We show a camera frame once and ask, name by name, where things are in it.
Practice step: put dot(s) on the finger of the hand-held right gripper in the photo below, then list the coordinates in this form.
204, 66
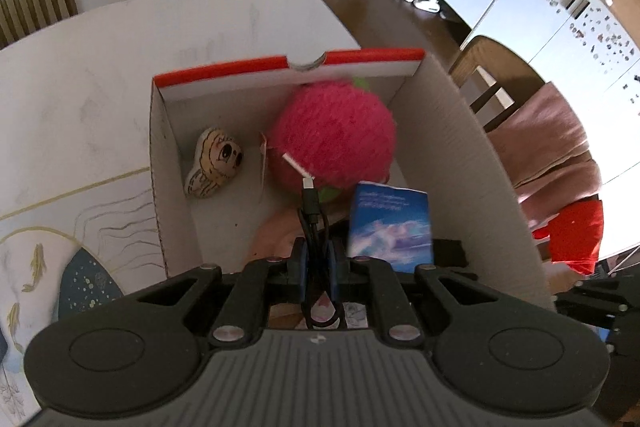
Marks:
590, 302

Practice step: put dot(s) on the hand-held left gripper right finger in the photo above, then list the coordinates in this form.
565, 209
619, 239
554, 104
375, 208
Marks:
334, 269

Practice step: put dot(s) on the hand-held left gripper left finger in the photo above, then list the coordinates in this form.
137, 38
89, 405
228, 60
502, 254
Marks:
299, 269

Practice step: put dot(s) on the blue tissue pack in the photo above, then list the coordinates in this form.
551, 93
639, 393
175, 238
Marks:
390, 227

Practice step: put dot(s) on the beige cartoon face plush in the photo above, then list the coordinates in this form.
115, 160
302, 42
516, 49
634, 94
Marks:
215, 162

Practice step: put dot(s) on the pink plush fruit toy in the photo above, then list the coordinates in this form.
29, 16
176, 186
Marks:
330, 132

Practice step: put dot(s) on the white cardboard box red trim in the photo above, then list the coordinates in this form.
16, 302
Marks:
465, 132

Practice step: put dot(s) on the red garment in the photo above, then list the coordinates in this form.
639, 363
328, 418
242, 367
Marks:
575, 232

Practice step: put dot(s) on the pink fringed scarf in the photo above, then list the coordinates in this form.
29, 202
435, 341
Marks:
550, 142

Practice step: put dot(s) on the wooden chair with dark seat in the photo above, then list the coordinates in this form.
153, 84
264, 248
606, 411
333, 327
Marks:
500, 57

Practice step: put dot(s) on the white fridge with magnets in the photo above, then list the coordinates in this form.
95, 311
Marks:
560, 32

